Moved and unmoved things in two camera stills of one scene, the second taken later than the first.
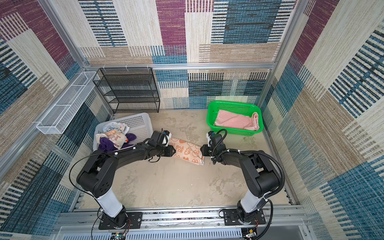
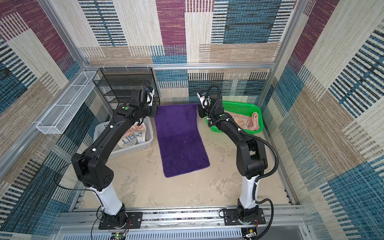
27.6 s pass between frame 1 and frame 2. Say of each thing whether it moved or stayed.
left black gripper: moved
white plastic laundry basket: stayed
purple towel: moved
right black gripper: moved
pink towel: stayed
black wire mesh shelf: stayed
